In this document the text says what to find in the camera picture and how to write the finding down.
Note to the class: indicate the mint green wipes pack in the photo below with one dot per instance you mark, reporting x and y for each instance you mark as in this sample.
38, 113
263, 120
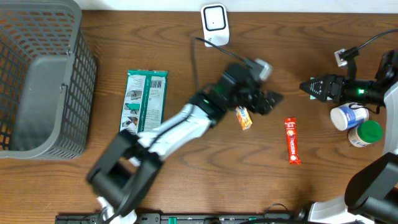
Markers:
312, 92

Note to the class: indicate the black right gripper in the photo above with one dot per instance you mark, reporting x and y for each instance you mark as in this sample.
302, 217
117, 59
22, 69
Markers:
329, 81

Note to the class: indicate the green lid jar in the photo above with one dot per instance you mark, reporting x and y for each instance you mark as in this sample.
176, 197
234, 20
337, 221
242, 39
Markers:
365, 134

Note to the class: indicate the red narrow packet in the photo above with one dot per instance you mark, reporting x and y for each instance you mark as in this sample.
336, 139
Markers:
291, 137

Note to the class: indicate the white blue cotton swab tub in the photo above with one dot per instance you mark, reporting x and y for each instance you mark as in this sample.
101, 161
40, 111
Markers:
348, 116

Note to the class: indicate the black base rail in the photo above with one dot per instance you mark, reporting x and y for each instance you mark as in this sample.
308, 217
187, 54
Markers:
156, 218

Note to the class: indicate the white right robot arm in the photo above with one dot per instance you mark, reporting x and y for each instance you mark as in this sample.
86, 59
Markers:
371, 194

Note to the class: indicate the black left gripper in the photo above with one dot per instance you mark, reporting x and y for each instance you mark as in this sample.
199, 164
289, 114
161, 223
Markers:
267, 104

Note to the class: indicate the grey plastic mesh basket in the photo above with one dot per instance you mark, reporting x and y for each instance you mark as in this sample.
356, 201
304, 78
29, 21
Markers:
48, 79

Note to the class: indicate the orange Kleenex tissue pack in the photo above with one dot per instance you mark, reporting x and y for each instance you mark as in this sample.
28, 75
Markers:
243, 117

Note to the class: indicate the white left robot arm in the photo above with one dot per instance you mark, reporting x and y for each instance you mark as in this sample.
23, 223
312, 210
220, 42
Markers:
127, 168

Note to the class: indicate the green white 3M glove package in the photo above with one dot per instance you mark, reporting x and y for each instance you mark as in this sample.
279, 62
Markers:
143, 105

